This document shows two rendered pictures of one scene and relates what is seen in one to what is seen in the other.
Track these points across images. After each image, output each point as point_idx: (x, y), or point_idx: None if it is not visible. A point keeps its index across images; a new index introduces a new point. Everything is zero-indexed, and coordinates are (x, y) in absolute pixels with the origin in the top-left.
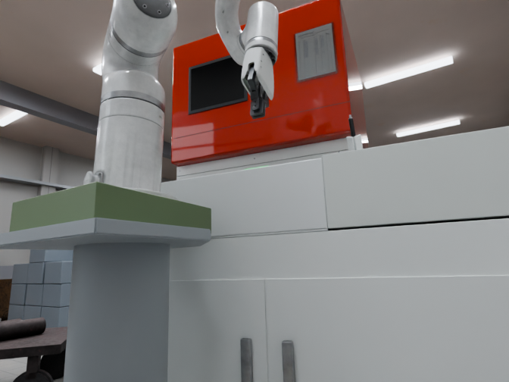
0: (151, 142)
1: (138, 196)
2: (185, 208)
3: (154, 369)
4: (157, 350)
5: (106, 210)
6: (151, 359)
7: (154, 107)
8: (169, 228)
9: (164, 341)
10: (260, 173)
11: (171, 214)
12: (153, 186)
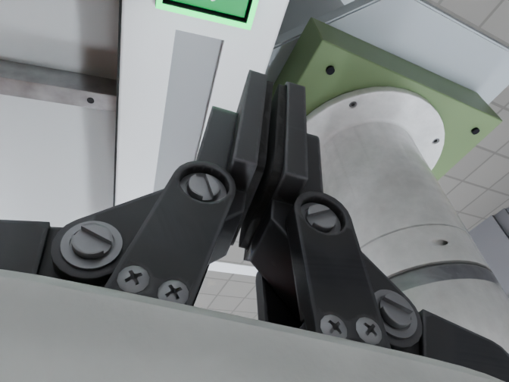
0: (434, 189)
1: (456, 96)
2: (381, 61)
3: (332, 0)
4: (332, 5)
5: (476, 97)
6: (338, 5)
7: (471, 258)
8: (463, 23)
9: (320, 6)
10: None
11: (401, 65)
12: (392, 131)
